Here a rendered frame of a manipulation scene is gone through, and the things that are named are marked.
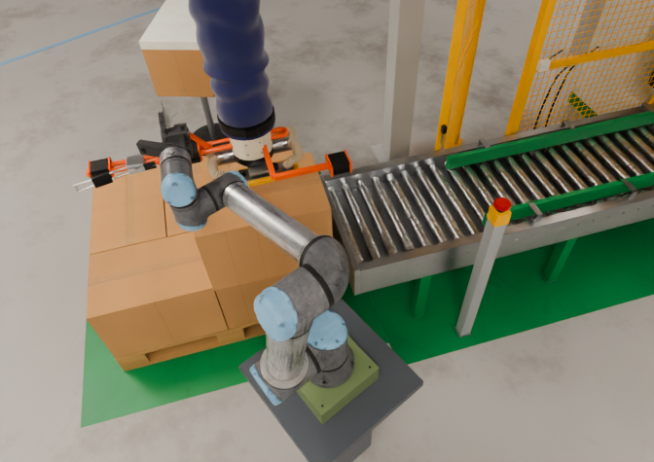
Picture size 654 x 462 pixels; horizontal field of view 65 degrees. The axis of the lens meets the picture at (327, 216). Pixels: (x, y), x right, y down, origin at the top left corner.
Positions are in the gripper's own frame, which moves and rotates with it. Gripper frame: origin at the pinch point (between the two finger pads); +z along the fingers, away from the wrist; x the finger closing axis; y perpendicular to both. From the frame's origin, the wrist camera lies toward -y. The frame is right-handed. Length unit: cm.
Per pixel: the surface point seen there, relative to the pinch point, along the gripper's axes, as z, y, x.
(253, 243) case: 4, 19, -76
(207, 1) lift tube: 14.2, 21.8, 29.5
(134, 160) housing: 22.7, -19.1, -31.7
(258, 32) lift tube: 17.4, 36.2, 15.3
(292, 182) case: 25, 42, -63
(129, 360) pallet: 6, -58, -148
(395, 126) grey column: 122, 132, -124
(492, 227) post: -25, 118, -66
